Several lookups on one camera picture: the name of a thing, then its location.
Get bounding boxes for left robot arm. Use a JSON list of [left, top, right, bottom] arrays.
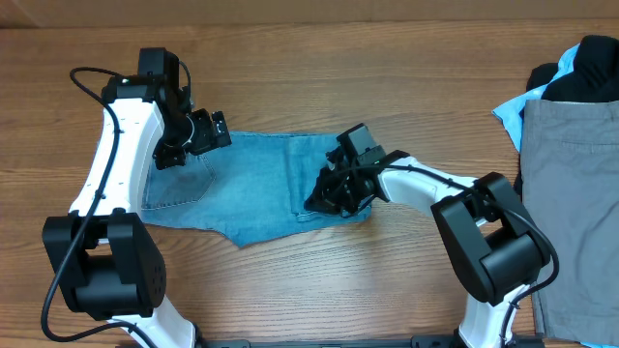
[[41, 47, 231, 347]]

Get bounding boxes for light blue cloth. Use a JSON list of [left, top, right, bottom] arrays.
[[492, 44, 579, 152]]

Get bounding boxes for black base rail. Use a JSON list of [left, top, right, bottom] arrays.
[[192, 333, 545, 348]]

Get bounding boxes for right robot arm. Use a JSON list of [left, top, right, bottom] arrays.
[[305, 124, 559, 347]]

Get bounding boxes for grey shorts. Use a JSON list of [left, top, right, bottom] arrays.
[[520, 100, 618, 346]]

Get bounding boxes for black garment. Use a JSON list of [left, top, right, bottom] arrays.
[[526, 35, 618, 102]]

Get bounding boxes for blue denim jeans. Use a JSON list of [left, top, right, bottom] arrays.
[[142, 131, 347, 247]]

